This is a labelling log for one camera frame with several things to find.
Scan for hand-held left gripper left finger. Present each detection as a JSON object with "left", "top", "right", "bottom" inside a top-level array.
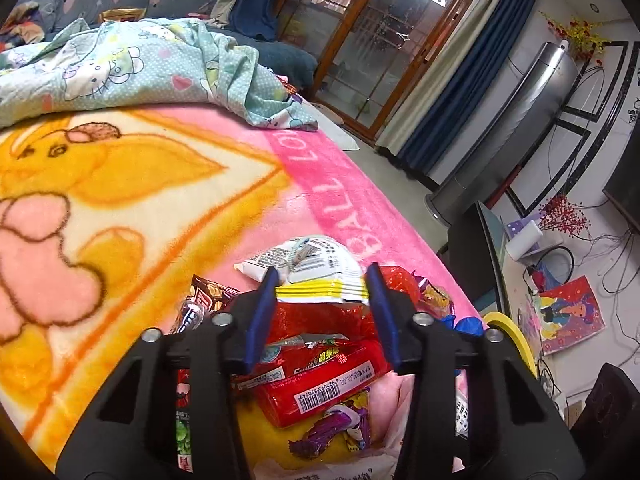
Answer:
[{"left": 56, "top": 266, "right": 281, "bottom": 480}]

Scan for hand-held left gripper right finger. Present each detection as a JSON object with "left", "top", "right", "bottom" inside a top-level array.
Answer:
[{"left": 364, "top": 262, "right": 586, "bottom": 480}]

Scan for blue glove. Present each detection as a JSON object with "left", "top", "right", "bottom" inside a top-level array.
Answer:
[{"left": 440, "top": 315, "right": 483, "bottom": 337}]

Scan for yellow-rimmed black trash bin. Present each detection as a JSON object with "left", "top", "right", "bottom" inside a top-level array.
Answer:
[{"left": 480, "top": 311, "right": 538, "bottom": 381}]

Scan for orange purple wrapper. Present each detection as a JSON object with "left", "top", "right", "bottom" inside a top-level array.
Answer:
[{"left": 410, "top": 270, "right": 456, "bottom": 318}]

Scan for red foil wrapper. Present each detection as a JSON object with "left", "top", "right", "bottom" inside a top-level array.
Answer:
[{"left": 270, "top": 265, "right": 421, "bottom": 361}]

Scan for brown chocolate wrapper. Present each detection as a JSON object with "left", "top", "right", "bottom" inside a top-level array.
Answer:
[{"left": 170, "top": 275, "right": 241, "bottom": 336}]

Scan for white packet with yellow stripes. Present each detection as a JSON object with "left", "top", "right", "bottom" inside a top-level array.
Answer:
[{"left": 275, "top": 272, "right": 373, "bottom": 306}]

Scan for crumpled white snack packet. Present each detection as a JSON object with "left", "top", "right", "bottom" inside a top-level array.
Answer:
[{"left": 235, "top": 235, "right": 366, "bottom": 283}]

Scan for red barcode snack packet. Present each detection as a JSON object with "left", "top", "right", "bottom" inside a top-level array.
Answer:
[{"left": 255, "top": 339, "right": 396, "bottom": 428}]

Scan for purple cartoon wrapper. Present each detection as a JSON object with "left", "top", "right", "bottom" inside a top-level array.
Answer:
[{"left": 287, "top": 390, "right": 373, "bottom": 461}]

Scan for green red packet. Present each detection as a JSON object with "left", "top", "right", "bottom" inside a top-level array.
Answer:
[{"left": 175, "top": 370, "right": 194, "bottom": 473}]

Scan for white vase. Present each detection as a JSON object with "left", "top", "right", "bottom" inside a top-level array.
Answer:
[{"left": 505, "top": 222, "right": 543, "bottom": 261}]

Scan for pink printed blanket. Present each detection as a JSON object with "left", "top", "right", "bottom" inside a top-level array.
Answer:
[{"left": 0, "top": 105, "right": 486, "bottom": 480}]

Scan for purple box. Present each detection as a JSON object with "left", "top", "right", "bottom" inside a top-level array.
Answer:
[{"left": 505, "top": 212, "right": 563, "bottom": 261}]

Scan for low white-top table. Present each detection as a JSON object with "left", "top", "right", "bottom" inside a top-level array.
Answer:
[{"left": 312, "top": 102, "right": 361, "bottom": 153}]

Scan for red berry branches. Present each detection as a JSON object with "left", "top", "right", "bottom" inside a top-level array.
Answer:
[{"left": 537, "top": 195, "right": 591, "bottom": 236}]

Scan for silver tower air conditioner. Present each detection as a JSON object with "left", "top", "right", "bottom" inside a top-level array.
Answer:
[{"left": 424, "top": 41, "right": 581, "bottom": 226}]

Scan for dark chair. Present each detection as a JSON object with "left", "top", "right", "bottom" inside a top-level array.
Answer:
[{"left": 570, "top": 362, "right": 640, "bottom": 461}]

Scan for beige curtain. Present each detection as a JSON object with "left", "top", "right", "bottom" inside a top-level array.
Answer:
[{"left": 375, "top": 0, "right": 523, "bottom": 161}]

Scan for blue curtain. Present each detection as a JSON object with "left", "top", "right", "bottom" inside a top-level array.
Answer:
[
  {"left": 227, "top": 0, "right": 301, "bottom": 43},
  {"left": 400, "top": 0, "right": 548, "bottom": 171}
]

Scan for wooden glass door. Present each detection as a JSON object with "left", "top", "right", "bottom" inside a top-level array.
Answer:
[{"left": 277, "top": 0, "right": 488, "bottom": 138}]

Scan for light blue cartoon quilt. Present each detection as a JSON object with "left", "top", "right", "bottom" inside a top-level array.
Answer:
[{"left": 0, "top": 17, "right": 321, "bottom": 133}]

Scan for gold red packet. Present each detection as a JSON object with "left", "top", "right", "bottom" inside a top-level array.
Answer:
[{"left": 102, "top": 8, "right": 147, "bottom": 22}]

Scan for yellow artificial flowers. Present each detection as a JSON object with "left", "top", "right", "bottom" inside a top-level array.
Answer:
[{"left": 540, "top": 10, "right": 608, "bottom": 58}]

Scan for black cable loop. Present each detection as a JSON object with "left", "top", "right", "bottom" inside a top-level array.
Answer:
[{"left": 522, "top": 245, "right": 576, "bottom": 286}]

